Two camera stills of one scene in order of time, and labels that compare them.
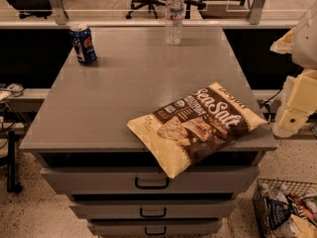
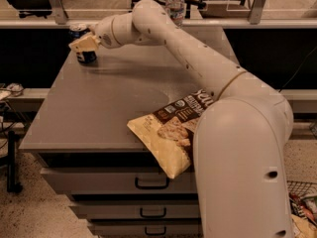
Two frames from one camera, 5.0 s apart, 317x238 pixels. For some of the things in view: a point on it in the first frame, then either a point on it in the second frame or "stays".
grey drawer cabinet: x=114 y=180 stays
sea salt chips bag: x=186 y=132 stays
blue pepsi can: x=83 y=44 stays
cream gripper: x=305 y=40 to x=103 y=32
